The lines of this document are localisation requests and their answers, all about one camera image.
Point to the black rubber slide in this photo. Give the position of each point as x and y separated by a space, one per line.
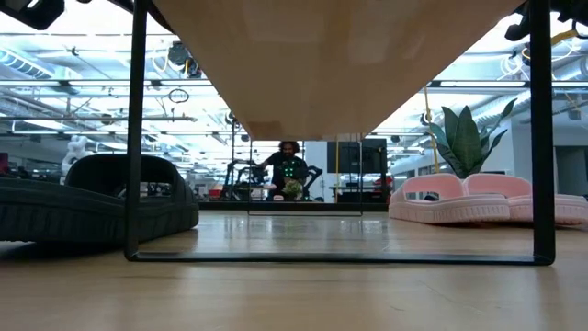
92 216

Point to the black background robot arm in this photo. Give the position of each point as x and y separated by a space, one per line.
241 179
314 179

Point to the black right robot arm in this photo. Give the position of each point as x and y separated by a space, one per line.
572 9

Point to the green plant in white pot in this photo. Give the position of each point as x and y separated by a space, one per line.
464 142

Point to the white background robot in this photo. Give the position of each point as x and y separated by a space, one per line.
73 154

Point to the black ceiling-hung equipment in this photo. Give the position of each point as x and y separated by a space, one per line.
181 57

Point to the black background monitor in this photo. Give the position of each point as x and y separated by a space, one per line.
353 156

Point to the black background desk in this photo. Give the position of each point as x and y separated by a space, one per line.
363 195

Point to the thin yellow vertical pole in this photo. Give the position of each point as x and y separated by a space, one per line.
337 170

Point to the black background stand pole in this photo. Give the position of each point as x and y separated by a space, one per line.
233 147

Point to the red background bin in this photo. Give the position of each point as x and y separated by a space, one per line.
214 194

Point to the person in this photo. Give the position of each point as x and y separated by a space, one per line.
287 170

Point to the small background potted plant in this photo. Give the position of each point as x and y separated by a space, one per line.
292 189

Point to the wooden shelf with black frame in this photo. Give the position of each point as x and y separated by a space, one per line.
321 69

